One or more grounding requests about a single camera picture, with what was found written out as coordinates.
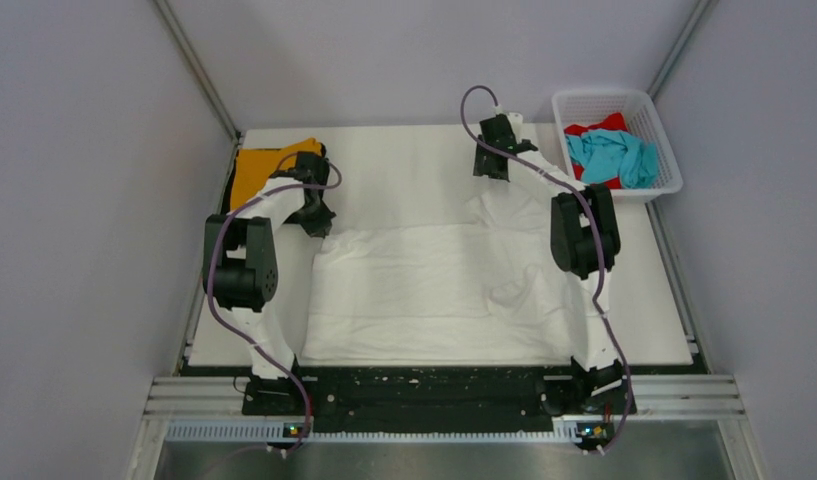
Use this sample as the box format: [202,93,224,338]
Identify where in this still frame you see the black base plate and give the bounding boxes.
[242,364,636,434]

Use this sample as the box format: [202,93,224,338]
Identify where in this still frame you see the white t shirt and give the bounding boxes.
[301,184,582,366]

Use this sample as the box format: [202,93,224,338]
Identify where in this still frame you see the white slotted cable duct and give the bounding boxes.
[165,420,581,444]

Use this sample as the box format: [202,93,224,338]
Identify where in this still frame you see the corner metal post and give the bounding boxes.
[149,0,241,144]
[647,0,719,101]

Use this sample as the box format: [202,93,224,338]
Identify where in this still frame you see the right corner metal post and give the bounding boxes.
[647,0,719,101]

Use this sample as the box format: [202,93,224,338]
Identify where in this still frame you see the left corner metal post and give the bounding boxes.
[149,0,241,144]

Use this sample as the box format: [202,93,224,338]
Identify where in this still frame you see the folded black t shirt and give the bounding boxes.
[220,160,303,224]

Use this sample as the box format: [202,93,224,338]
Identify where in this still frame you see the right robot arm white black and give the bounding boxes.
[473,113,624,412]

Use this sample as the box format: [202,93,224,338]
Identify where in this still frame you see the red t shirt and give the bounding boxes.
[564,112,628,190]

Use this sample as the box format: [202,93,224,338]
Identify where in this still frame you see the cyan t shirt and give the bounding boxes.
[565,129,660,189]

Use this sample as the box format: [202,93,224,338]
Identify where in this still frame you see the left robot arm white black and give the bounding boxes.
[202,143,336,414]

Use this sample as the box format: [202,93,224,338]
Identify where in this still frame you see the folded orange t shirt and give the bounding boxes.
[225,138,325,211]

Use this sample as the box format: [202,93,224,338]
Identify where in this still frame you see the aluminium rail frame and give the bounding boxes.
[144,375,746,421]

